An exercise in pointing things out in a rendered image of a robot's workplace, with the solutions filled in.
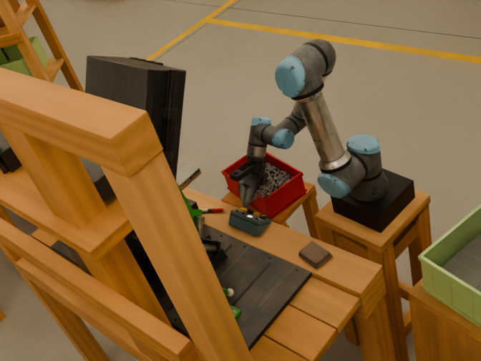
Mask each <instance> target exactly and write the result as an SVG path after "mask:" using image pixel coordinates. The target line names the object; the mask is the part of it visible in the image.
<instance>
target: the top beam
mask: <svg viewBox="0 0 481 361"><path fill-rule="evenodd" d="M0 123H2V124H4V125H7V126H9V127H12V128H14V129H16V130H18V131H21V132H23V133H26V134H27V135H30V136H32V137H34V138H37V139H40V140H42V141H44V142H46V143H49V144H51V145H54V146H56V147H58V148H61V149H62V150H65V151H68V152H70V153H73V154H75V155H78V156H79V157H81V158H84V159H86V160H89V161H91V162H93V163H96V164H98V165H101V166H103V167H105V168H108V169H110V170H113V171H114V172H117V173H119V174H122V175H124V176H127V177H128V178H130V177H131V176H133V175H134V174H135V173H136V172H137V171H138V170H139V169H141V168H142V167H143V166H144V165H146V164H147V163H148V162H149V161H151V160H152V159H153V158H154V157H155V156H156V155H157V154H159V153H160V152H161V151H162V150H163V148H162V145H161V143H160V140H159V138H158V136H157V133H156V131H155V129H154V126H153V124H152V122H151V119H150V117H149V115H148V113H147V111H145V110H141V109H138V108H136V107H131V106H129V105H124V104H122V103H118V102H115V101H111V100H108V99H105V98H102V97H98V96H95V95H91V94H88V93H85V92H81V91H78V90H74V89H71V88H68V87H64V86H61V85H57V84H54V83H51V82H48V81H44V80H40V79H37V78H35V77H30V76H28V75H25V74H21V73H18V72H13V71H11V70H8V69H4V68H1V67H0Z"/></svg>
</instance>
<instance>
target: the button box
mask: <svg viewBox="0 0 481 361"><path fill-rule="evenodd" d="M236 210H237V211H239V212H236V211H235V210H232V211H230V218H229V223H228V224H229V225H231V226H234V227H236V228H239V229H240V230H243V231H245V232H248V233H250V234H253V235H254V236H259V235H261V233H262V232H263V231H264V230H265V229H266V228H267V227H268V226H269V225H270V223H271V219H269V218H261V217H260V216H261V215H259V216H255V215H253V214H254V213H248V212H247V211H242V210H240V209H236ZM241 213H245V214H242V215H241ZM248 216H252V217H248ZM255 218H258V219H259V220H255Z"/></svg>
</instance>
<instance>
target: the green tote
mask: <svg viewBox="0 0 481 361"><path fill-rule="evenodd" d="M480 233H481V204H480V205H479V206H478V207H477V208H475V209H474V210H473V211H471V212H470V213H469V214H468V215H466V216H465V217H464V218H463V219H462V220H461V221H460V222H458V223H457V224H456V225H455V226H453V227H452V228H451V229H450V230H449V231H448V232H447V233H445V234H444V235H443V236H441V237H440V238H439V239H438V240H436V241H435V242H434V243H433V244H432V245H431V246H429V247H428V248H427V249H426V250H424V251H423V252H422V253H421V254H420V255H419V256H418V260H420V261H421V265H422V279H423V283H422V284H421V287H422V288H424V290H425V291H426V292H427V293H429V294H431V295H432V296H433V297H435V298H436V299H438V300H440V301H441V302H442V303H444V304H446V305H447V306H448V307H449V308H451V309H453V310H454V311H456V312H457V313H458V314H460V315H462V316H463V317H464V318H466V319H468V320H469V321H471V322H472V323H473V324H475V325H477V326H478V327H479V328H480V329H481V292H480V291H478V290H477V289H475V288H474V287H472V286H470V285H469V284H467V283H466V282H464V281H463V280H461V279H459V278H457V277H456V276H455V275H453V274H451V273H449V272H448V271H446V270H445V269H443V268H442V267H441V266H443V265H444V264H445V263H446V262H448V261H449V260H450V259H451V258H452V257H453V256H454V255H455V254H457V253H458V252H459V251H460V250H461V249H463V248H464V247H465V246H466V245H468V243H469V242H471V241H472V240H473V239H474V238H475V237H476V236H478V235H479V234H480Z"/></svg>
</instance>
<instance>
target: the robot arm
mask: <svg viewBox="0 0 481 361"><path fill-rule="evenodd" d="M335 62H336V53H335V50H334V48H333V46H332V45H331V44H330V43H329V42H327V41H326V40H323V39H312V40H309V41H307V42H306V43H305V44H303V45H302V46H301V47H299V48H298V49H297V50H296V51H294V52H293V53H292V54H290V55H289V56H287V57H285V58H284V59H283V60H282V61H281V62H280V63H279V64H278V65H277V67H276V70H275V81H276V84H277V86H278V88H279V90H280V91H281V90H282V93H283V94H284V95H285V96H287V97H290V98H291V99H292V100H294V101H295V103H294V106H293V109H292V112H291V114H290V115H289V116H288V117H286V118H285V119H284V120H283V121H281V122H280V123H279V124H278V125H277V126H273V125H271V119H269V118H267V117H258V116H256V117H253V119H252V123H251V130H250V135H249V139H248V149H247V156H246V158H247V159H249V160H248V161H247V162H246V163H244V164H242V166H240V167H239V168H237V169H236V170H234V171H233V172H232V173H230V174H229V176H230V179H231V180H234V181H237V182H238V191H239V194H240V199H241V202H242V204H243V207H244V208H247V207H248V206H249V205H250V203H251V201H254V200H256V199H257V198H258V194H257V193H256V191H257V189H258V186H261V185H262V186H265V185H266V182H265V183H264V178H265V176H266V180H267V175H268V173H267V172H265V168H266V160H267V157H265V156H266V149H267V145H271V146H273V147H275V148H281V149H284V150H286V149H289V148H290V147H291V146H292V144H293V142H294V136H295V135H296V134H297V133H299V132H300V131H301V130H302V129H304V128H305V127H306V126H307V127H308V130H309V132H310V134H311V137H312V139H313V142H314V145H315V146H316V149H317V151H318V154H319V157H320V161H319V168H320V170H321V173H320V174H319V176H318V178H317V181H318V184H319V185H320V187H321V188H322V189H323V190H324V191H325V192H326V193H328V194H329V195H330V196H333V197H335V198H343V197H344V196H346V195H347V194H348V193H349V194H350V195H351V196H352V197H353V198H355V199H356V200H359V201H375V200H378V199H380V198H381V197H383V196H384V195H385V194H386V193H387V191H388V189H389V182H388V180H387V177H386V176H385V174H384V172H383V170H382V158H381V148H380V144H379V141H378V140H377V139H376V138H375V137H374V136H371V135H355V136H353V137H351V138H349V139H348V140H347V142H346V147H347V149H346V150H344V149H343V146H342V144H341V141H340V139H339V135H338V133H337V131H336V128H335V125H334V122H333V120H332V118H331V115H330V112H329V109H328V107H327V105H326V101H325V99H324V96H323V94H322V90H323V88H324V82H325V79H326V76H328V75H330V74H331V72H332V70H333V68H334V65H335ZM249 187H250V188H249Z"/></svg>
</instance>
